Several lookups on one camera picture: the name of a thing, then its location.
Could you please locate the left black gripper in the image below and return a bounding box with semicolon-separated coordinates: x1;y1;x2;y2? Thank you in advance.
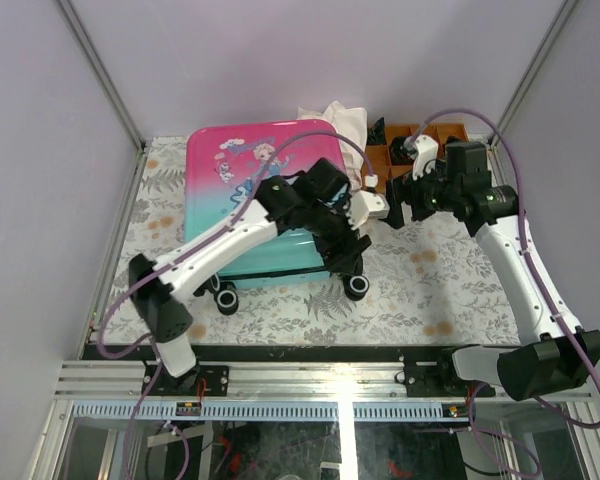
301;190;369;269

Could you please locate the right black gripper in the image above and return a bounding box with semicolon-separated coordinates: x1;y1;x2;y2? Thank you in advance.
376;158;461;229

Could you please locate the pink and teal suitcase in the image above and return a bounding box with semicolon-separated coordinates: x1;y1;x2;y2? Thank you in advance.
184;120;348;296

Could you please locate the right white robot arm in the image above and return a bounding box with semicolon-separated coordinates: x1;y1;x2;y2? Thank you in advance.
386;135;600;401

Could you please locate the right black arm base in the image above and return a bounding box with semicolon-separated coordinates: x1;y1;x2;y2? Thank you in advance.
394;347;463;398

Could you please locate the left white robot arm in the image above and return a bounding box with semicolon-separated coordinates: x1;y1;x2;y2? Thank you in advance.
129;159;388;395

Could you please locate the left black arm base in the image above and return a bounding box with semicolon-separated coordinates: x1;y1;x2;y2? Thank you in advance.
142;361;230;398

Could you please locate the rolled dark sock middle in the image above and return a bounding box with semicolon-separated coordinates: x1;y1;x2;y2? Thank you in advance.
389;136;413;165

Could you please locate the orange compartment tray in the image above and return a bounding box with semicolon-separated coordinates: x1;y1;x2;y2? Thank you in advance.
365;122;469;194

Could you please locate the rolled dark sock outside tray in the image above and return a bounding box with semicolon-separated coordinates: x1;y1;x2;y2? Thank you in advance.
367;117;386;146

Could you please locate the white crumpled cloth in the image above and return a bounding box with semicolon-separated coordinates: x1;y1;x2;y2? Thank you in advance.
297;101;367;190

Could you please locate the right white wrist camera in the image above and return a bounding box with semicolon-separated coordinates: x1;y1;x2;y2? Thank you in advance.
412;135;439;180

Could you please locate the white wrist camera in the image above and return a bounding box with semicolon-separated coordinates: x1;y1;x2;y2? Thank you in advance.
347;190;390;230
412;135;439;180

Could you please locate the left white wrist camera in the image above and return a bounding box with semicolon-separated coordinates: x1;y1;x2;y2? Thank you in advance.
347;190;390;230

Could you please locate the aluminium mounting rail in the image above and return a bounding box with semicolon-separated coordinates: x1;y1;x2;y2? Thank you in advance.
54;344;596;426

